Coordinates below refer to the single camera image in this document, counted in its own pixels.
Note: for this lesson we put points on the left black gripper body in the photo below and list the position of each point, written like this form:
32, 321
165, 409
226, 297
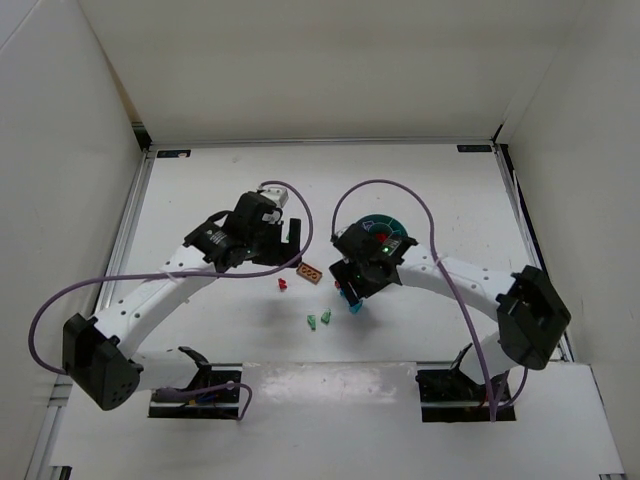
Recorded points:
279, 245

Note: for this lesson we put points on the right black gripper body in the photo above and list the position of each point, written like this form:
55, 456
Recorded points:
347, 279

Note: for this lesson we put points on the orange flat lego plate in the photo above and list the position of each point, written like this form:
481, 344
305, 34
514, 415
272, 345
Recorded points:
309, 273

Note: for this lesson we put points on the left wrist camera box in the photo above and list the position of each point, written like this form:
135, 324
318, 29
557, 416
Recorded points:
277, 194

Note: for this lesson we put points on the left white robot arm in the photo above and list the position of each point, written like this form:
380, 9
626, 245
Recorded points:
101, 354

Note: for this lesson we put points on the teal divided round container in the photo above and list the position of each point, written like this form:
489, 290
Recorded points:
383, 233

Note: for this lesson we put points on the teal studded lego brick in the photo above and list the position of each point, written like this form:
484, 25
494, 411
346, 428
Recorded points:
354, 309

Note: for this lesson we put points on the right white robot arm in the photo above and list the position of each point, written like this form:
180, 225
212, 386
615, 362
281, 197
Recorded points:
530, 315

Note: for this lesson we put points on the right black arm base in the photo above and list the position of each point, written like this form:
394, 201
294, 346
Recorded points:
447, 396

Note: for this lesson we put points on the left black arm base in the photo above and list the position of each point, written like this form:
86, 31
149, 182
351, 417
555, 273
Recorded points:
200, 390

